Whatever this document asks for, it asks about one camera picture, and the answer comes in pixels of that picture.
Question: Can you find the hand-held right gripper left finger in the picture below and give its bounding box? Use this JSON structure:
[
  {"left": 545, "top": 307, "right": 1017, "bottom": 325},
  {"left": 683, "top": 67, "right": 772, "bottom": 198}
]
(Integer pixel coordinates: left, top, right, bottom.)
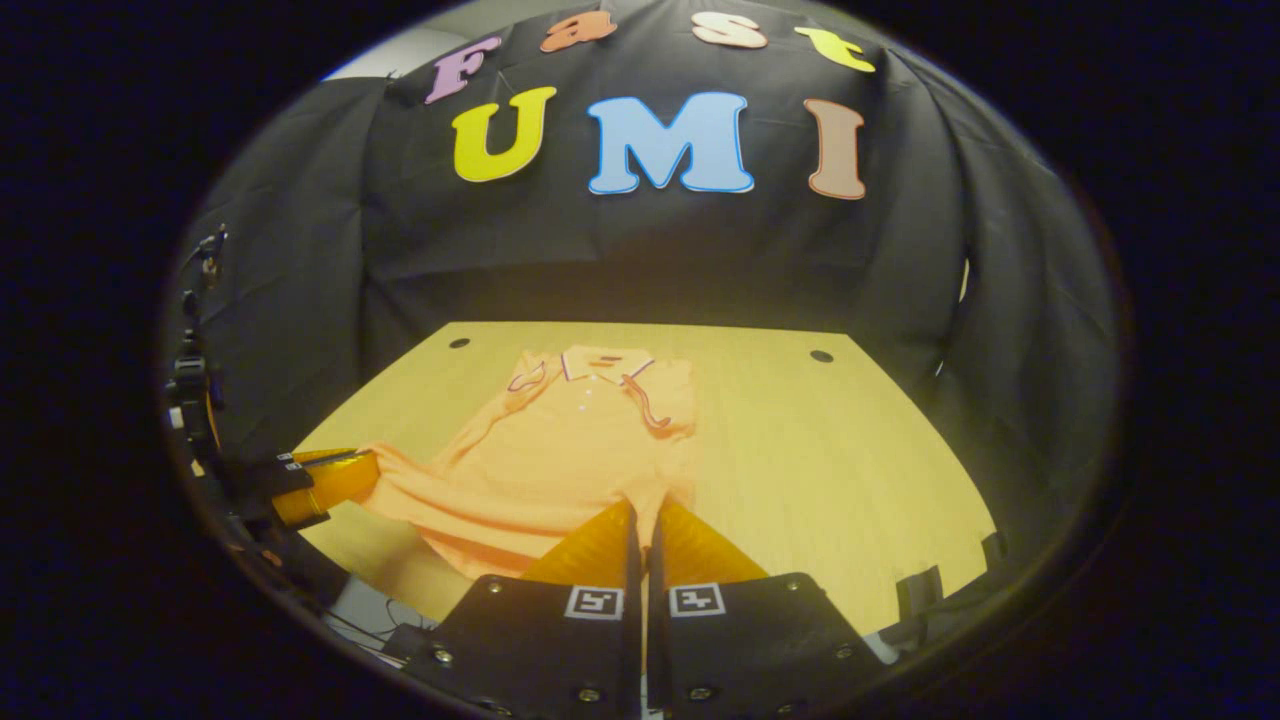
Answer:
[{"left": 403, "top": 499, "right": 642, "bottom": 720}]

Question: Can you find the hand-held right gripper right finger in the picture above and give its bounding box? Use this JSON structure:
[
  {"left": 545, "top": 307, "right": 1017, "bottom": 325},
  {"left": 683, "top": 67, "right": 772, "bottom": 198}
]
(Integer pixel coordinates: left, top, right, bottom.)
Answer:
[{"left": 646, "top": 497, "right": 888, "bottom": 720}]

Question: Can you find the orange T-shirt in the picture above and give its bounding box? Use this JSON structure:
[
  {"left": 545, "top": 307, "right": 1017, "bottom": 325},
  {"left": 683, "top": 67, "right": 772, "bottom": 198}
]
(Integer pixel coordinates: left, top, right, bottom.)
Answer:
[{"left": 358, "top": 344, "right": 701, "bottom": 583}]

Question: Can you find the black backdrop cloth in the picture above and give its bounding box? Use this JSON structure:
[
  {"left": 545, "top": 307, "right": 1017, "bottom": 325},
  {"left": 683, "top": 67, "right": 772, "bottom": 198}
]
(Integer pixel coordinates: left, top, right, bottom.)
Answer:
[{"left": 165, "top": 0, "right": 1119, "bottom": 621}]

